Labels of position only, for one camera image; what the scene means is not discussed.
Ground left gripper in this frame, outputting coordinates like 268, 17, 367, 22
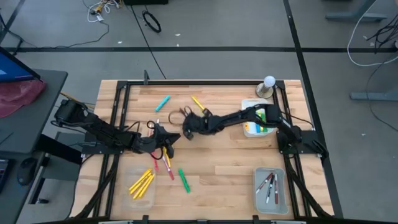
139, 123, 182, 159

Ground red and white thin marker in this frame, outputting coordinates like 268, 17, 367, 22
162, 155, 175, 181

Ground teal highlighter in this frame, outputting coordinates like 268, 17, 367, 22
155, 95, 172, 113

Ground white plastic bin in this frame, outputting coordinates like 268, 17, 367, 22
241, 98, 274, 138

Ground clear plastic bin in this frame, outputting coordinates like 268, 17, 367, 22
119, 166, 157, 214

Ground white bulb on metal stand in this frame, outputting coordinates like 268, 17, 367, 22
255, 75, 277, 100

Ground grey plastic bin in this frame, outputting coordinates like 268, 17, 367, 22
252, 167, 289, 215

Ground black box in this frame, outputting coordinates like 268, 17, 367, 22
123, 0, 169, 6

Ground black side desk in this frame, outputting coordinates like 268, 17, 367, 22
0, 68, 68, 161

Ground black computer mouse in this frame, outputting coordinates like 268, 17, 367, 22
16, 157, 39, 187

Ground dark red cloth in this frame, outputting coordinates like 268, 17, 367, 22
0, 79, 47, 119

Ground laptop with blue screen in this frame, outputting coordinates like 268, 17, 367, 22
0, 46, 41, 84

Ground grey desk foot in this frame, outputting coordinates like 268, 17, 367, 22
325, 0, 388, 22
349, 84, 398, 102

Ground long black floor cable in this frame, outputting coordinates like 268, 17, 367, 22
129, 4, 167, 80

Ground black left arm cable bundle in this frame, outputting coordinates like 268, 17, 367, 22
72, 154, 121, 218

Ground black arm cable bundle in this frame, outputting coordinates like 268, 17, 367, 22
72, 154, 121, 218
284, 154, 332, 218

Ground yellow cable bundle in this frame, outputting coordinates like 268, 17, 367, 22
59, 91, 96, 110

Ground coiled black cable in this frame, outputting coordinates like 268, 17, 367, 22
142, 10, 162, 34

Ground black desk leg frame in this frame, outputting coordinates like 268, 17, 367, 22
28, 133, 84, 206

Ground thin black floor cable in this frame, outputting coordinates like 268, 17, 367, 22
54, 21, 110, 49

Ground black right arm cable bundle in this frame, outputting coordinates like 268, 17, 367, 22
284, 154, 332, 218

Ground white cable bundle with adapter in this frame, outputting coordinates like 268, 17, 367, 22
82, 0, 121, 23

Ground white floor cable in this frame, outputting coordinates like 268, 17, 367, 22
346, 0, 398, 67

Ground curved black floor cable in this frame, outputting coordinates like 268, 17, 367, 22
365, 52, 398, 132

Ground tangled black cables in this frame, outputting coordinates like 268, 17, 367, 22
366, 14, 398, 54

